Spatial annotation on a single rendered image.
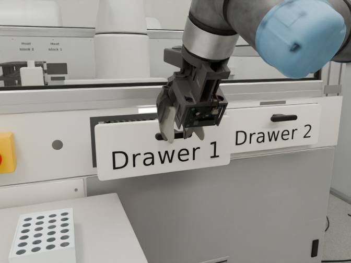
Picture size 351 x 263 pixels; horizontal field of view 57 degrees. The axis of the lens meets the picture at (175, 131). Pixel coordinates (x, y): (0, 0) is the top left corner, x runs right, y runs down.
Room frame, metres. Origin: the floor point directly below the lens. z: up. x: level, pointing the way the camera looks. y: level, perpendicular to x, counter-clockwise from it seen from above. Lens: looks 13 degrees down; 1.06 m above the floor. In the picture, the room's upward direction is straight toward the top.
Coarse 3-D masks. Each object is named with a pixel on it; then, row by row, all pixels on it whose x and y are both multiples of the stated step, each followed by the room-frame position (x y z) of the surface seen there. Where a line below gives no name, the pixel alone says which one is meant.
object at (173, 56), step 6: (174, 48) 0.57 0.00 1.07; (180, 48) 0.57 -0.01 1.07; (168, 54) 0.56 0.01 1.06; (174, 54) 0.53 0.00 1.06; (180, 54) 0.50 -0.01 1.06; (168, 60) 0.56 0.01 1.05; (174, 60) 0.53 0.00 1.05; (180, 60) 0.50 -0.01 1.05; (180, 66) 0.50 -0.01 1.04; (186, 66) 0.49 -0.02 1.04
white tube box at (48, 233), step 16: (32, 224) 0.46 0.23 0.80; (48, 224) 0.46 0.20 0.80; (64, 224) 0.47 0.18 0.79; (16, 240) 0.42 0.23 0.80; (32, 240) 0.42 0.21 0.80; (48, 240) 0.43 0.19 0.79; (64, 240) 0.42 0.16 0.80; (16, 256) 0.38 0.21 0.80; (32, 256) 0.38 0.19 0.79; (48, 256) 0.39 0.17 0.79; (64, 256) 0.40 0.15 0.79
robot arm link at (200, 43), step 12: (192, 24) 0.44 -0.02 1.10; (192, 36) 0.44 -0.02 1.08; (204, 36) 0.43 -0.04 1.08; (216, 36) 0.42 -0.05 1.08; (228, 36) 0.43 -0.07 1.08; (192, 48) 0.45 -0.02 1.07; (204, 48) 0.44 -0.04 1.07; (216, 48) 0.43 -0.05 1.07; (228, 48) 0.44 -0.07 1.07; (216, 60) 0.45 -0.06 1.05
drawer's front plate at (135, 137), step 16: (96, 128) 0.59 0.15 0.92; (112, 128) 0.60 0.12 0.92; (128, 128) 0.61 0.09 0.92; (144, 128) 0.62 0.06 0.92; (176, 128) 0.64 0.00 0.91; (208, 128) 0.67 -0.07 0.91; (224, 128) 0.68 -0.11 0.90; (96, 144) 0.59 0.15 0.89; (112, 144) 0.60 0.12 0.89; (128, 144) 0.61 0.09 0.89; (144, 144) 0.62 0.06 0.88; (160, 144) 0.63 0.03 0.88; (176, 144) 0.64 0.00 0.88; (192, 144) 0.66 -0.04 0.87; (208, 144) 0.67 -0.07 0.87; (224, 144) 0.68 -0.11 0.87; (112, 160) 0.60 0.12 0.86; (128, 160) 0.61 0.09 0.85; (176, 160) 0.64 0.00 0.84; (192, 160) 0.66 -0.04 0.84; (208, 160) 0.67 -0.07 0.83; (224, 160) 0.68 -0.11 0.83; (112, 176) 0.60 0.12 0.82; (128, 176) 0.61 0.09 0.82
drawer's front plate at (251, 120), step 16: (240, 112) 0.78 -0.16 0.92; (256, 112) 0.79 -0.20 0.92; (272, 112) 0.81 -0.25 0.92; (288, 112) 0.83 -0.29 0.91; (304, 112) 0.84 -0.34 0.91; (320, 112) 0.86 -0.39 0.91; (240, 128) 0.78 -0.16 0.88; (256, 128) 0.79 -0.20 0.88; (272, 128) 0.81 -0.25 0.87; (288, 128) 0.83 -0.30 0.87; (304, 128) 0.84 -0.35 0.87; (256, 144) 0.79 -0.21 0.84; (272, 144) 0.81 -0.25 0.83; (288, 144) 0.83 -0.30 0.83; (304, 144) 0.85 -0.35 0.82
